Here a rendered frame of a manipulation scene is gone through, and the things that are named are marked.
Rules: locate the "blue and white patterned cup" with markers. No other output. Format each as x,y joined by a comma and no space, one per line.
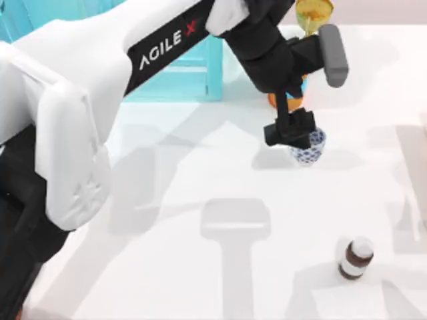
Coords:
308,157

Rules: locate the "orange round object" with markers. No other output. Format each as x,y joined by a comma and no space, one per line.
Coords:
294,104

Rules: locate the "grey rounded box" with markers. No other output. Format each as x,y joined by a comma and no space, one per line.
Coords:
334,56

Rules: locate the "gold trophy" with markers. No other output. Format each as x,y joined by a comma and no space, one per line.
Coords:
313,13

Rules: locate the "light blue rack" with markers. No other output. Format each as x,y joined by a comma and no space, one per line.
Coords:
200,77

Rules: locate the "brown and white bottle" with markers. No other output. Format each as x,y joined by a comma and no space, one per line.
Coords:
355,258

